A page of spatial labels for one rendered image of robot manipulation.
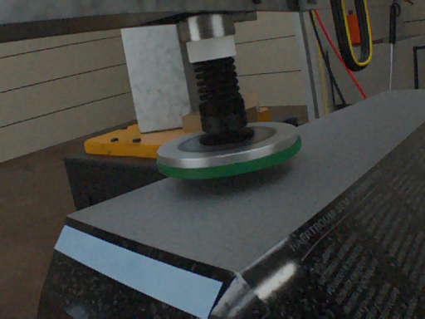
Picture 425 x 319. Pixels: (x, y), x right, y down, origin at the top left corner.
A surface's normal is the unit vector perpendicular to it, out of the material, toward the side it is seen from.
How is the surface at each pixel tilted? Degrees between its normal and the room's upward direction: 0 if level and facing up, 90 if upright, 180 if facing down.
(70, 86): 90
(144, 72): 90
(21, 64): 90
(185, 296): 44
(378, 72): 90
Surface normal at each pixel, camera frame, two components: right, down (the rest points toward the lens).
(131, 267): -0.63, -0.51
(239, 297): -0.24, -0.32
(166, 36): -0.26, 0.23
